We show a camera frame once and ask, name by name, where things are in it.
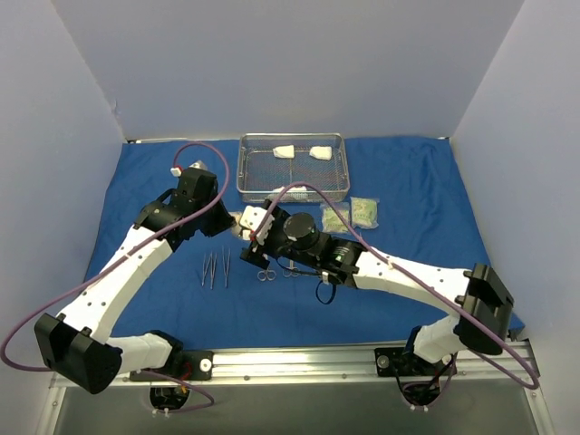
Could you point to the peach gauze pack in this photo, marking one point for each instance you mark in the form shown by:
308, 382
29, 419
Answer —
237, 230

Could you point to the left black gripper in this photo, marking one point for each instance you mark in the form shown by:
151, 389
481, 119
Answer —
217, 219

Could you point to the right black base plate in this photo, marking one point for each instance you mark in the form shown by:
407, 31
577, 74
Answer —
396, 361

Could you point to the aluminium front rail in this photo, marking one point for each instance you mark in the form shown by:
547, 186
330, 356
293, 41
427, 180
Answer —
350, 363

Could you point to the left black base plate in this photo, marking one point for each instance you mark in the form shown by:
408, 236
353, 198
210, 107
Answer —
180, 365

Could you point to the blue surgical drape cloth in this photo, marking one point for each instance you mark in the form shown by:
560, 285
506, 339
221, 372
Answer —
424, 216

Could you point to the white gauze pad front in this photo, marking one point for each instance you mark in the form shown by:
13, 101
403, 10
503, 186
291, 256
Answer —
294, 194

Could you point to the steel tweezers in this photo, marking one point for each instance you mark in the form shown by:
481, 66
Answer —
212, 265
226, 264
204, 270

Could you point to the green paper packet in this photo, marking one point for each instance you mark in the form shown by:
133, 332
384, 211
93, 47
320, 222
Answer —
333, 216

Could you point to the straight steel scissors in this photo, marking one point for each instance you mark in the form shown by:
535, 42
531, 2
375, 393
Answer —
290, 270

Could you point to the cream gauze pack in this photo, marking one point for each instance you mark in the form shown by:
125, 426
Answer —
364, 212

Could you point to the white gauze roll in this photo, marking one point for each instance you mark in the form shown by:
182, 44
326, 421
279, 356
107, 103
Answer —
286, 152
324, 153

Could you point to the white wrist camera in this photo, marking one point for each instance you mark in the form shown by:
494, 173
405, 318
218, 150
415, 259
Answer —
177, 171
255, 224

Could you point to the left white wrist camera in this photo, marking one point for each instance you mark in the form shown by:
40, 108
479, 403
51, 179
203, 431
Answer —
177, 171

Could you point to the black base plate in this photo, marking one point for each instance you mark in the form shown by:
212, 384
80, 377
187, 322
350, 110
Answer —
180, 365
396, 361

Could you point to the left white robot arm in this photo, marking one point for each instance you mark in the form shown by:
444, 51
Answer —
77, 343

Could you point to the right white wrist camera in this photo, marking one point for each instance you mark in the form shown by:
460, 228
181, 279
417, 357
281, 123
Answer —
255, 224

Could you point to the steel mesh instrument tray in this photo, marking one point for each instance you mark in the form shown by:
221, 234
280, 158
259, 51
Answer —
259, 172

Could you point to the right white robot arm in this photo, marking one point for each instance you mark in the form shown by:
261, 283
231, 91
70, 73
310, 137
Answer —
476, 302

